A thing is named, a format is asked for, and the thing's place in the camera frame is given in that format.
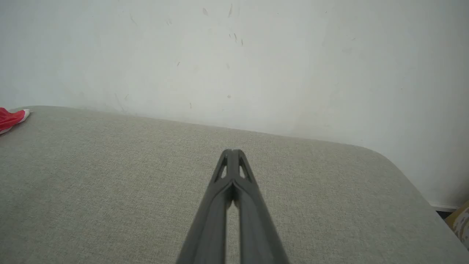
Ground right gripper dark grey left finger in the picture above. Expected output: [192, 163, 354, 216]
[176, 148, 234, 264]

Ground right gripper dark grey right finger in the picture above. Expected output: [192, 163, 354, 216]
[233, 148, 290, 264]

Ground red shorts with white stripes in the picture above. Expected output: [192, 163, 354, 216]
[0, 107, 30, 135]

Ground white baseboard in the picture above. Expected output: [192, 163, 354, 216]
[429, 201, 461, 210]

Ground yellowish cardboard box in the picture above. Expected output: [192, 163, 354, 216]
[445, 200, 469, 250]

